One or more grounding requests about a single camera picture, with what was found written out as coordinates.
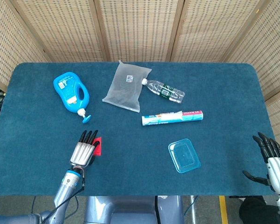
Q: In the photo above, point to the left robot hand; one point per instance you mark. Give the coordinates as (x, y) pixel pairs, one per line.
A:
(82, 152)

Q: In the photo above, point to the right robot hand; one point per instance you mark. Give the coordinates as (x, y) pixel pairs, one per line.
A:
(278, 172)

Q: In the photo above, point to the red rectangular card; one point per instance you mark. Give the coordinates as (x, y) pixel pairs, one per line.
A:
(99, 150)

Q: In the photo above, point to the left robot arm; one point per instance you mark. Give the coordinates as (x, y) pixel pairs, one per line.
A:
(65, 189)

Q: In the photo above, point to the black bag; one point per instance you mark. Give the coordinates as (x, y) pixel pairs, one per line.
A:
(256, 211)

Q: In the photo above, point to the dark blue table mat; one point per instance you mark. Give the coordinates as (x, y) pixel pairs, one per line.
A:
(139, 177)

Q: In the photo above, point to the blue detergent pump bottle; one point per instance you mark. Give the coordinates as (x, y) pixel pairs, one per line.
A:
(68, 89)

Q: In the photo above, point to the grey robot torso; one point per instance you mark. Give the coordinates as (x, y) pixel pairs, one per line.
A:
(132, 208)

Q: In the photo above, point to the frosted plastic pouch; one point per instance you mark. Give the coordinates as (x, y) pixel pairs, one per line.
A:
(125, 91)

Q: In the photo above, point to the metal table leg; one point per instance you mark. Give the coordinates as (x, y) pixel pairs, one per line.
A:
(193, 210)

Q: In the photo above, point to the plastic wrap roll box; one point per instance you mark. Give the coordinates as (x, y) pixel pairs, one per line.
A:
(172, 117)

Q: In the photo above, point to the clear plastic water bottle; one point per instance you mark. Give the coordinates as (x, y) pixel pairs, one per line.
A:
(165, 91)

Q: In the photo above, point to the woven folding screen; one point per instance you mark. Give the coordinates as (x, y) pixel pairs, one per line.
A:
(139, 28)

